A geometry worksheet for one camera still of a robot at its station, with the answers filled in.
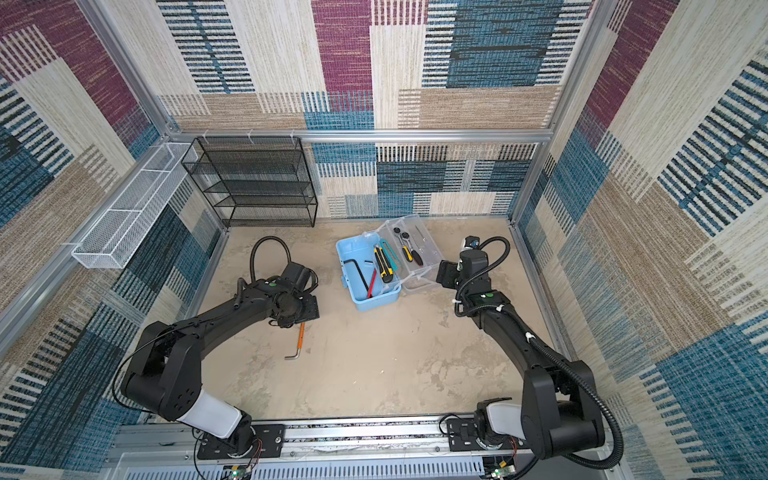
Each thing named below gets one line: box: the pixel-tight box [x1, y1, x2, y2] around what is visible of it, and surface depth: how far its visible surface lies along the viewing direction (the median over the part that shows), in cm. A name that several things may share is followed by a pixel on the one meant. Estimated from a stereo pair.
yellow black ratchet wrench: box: [393, 227, 414, 263], surface depth 98 cm
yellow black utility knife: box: [374, 244, 394, 283], surface depth 98 cm
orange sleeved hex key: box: [284, 322, 306, 360], surface depth 91 cm
